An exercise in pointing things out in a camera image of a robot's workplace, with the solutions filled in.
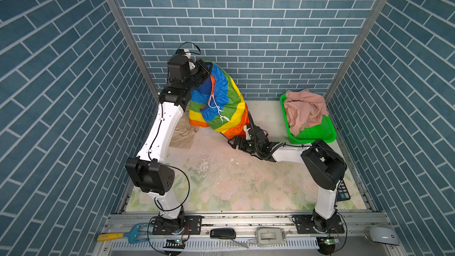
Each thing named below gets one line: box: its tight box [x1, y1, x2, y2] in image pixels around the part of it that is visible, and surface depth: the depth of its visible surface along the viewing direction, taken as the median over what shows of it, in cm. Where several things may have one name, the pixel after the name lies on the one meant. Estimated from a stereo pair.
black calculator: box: [336, 178, 351, 202], surface depth 83 cm
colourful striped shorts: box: [188, 60, 251, 139], surface depth 87 cm
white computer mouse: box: [364, 226, 400, 246], surface depth 67 cm
